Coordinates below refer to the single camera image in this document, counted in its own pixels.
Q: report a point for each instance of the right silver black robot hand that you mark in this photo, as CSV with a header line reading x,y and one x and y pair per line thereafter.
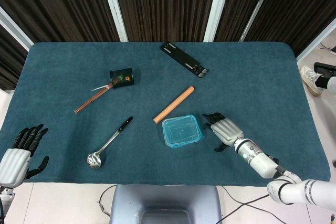
x,y
227,130

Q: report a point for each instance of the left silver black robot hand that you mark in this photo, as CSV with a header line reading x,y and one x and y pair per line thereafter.
x,y
13,167

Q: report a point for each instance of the teal container lid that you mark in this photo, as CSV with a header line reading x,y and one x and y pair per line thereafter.
x,y
181,130

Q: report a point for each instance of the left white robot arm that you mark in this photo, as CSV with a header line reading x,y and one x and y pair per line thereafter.
x,y
4,205

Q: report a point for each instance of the blue velvet tablecloth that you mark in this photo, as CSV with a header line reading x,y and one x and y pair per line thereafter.
x,y
236,90

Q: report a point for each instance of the wooden rolling pin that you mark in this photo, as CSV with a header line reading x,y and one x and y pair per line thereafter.
x,y
173,104

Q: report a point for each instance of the black flat folding stand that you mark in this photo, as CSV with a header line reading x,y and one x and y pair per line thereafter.
x,y
181,57

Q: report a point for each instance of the grey blue robot torso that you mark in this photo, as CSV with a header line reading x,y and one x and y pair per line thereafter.
x,y
165,197

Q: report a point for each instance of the reddish brown chopstick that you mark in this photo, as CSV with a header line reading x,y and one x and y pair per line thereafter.
x,y
86,104
98,95

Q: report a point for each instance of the white sneaker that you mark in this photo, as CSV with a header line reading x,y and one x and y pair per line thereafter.
x,y
308,77

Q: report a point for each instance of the person leg with black sock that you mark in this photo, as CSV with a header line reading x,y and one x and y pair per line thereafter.
x,y
321,81

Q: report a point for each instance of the brown slatted partition panel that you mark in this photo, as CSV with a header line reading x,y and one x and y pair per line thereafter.
x,y
65,3
165,3
8,58
294,11
236,3

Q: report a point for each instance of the black mesh pen cup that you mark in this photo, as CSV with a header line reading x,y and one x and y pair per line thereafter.
x,y
131,73

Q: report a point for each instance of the black flat floor device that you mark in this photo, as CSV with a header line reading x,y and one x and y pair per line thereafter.
x,y
325,68

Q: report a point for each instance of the thin clear plastic stick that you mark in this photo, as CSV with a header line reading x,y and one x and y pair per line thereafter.
x,y
101,87

